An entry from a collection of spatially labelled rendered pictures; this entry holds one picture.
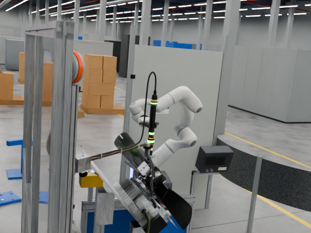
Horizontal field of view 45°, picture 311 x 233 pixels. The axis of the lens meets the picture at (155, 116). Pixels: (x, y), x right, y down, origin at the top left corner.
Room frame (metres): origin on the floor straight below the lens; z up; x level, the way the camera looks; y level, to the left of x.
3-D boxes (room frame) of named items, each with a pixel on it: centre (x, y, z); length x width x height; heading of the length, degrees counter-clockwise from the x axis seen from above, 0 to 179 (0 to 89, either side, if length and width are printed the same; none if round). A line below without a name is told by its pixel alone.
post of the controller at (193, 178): (2.86, -0.35, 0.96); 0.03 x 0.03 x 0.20; 21
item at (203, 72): (4.36, -0.22, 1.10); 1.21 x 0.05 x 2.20; 111
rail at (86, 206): (2.71, 0.05, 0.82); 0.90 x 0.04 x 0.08; 111
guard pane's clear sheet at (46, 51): (2.08, 0.69, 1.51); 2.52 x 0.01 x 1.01; 21
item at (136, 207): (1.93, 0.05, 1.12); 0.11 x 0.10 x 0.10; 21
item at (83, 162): (1.82, 0.37, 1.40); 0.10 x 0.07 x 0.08; 146
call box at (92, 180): (2.57, 0.42, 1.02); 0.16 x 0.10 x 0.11; 111
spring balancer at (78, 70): (1.74, 0.42, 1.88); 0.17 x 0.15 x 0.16; 21
